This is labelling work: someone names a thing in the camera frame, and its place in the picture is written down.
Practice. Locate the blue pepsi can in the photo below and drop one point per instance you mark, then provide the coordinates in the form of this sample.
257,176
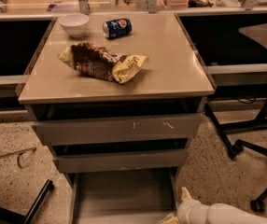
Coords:
117,28

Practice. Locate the grey drawer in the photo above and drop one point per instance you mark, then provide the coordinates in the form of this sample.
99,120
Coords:
117,129
123,197
121,161

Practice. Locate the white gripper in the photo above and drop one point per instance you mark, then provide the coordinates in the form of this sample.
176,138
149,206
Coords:
186,209

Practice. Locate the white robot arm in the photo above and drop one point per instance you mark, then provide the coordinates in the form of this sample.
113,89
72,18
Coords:
221,213

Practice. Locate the metal rod with hook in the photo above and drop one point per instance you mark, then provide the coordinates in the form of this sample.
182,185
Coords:
19,154

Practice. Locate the grey middle drawer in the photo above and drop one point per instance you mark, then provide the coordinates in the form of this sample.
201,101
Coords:
121,161

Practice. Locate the grey drawer cabinet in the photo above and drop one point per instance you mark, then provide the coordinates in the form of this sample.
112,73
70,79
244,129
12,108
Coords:
173,81

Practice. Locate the white bowl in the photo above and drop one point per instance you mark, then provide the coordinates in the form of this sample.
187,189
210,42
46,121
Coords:
75,24

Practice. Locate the brown yellow chip bag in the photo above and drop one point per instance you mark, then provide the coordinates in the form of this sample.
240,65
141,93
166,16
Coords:
99,62

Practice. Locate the grey top drawer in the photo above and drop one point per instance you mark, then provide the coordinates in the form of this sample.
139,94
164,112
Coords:
117,129

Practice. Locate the grey bottom drawer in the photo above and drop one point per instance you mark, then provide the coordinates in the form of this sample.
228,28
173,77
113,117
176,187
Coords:
123,197

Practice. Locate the black table frame leg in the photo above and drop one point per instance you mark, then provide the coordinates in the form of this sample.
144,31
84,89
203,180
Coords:
260,121

